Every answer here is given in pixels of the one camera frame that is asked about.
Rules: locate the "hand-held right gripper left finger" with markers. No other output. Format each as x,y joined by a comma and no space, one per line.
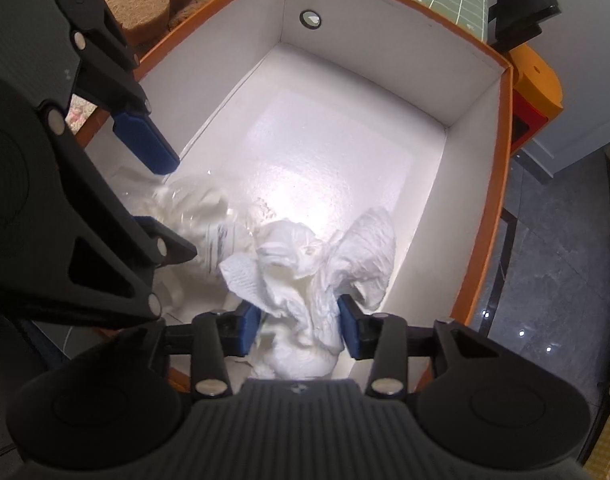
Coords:
250,329

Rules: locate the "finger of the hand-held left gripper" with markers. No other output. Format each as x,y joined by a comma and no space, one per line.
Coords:
100,195
145,140

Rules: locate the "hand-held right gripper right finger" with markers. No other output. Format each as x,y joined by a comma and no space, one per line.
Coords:
349,327

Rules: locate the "white tissue paper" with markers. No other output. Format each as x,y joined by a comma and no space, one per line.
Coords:
305,270

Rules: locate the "clear plastic bag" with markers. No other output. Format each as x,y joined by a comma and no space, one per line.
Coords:
200,210

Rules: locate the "brown fibre pad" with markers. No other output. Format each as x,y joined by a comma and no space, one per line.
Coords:
145,5

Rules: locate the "orange storage box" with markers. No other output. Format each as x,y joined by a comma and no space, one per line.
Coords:
385,35

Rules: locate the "orange stool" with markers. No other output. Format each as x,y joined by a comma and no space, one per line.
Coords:
537,75

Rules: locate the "black chair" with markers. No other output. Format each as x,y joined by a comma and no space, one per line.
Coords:
522,5

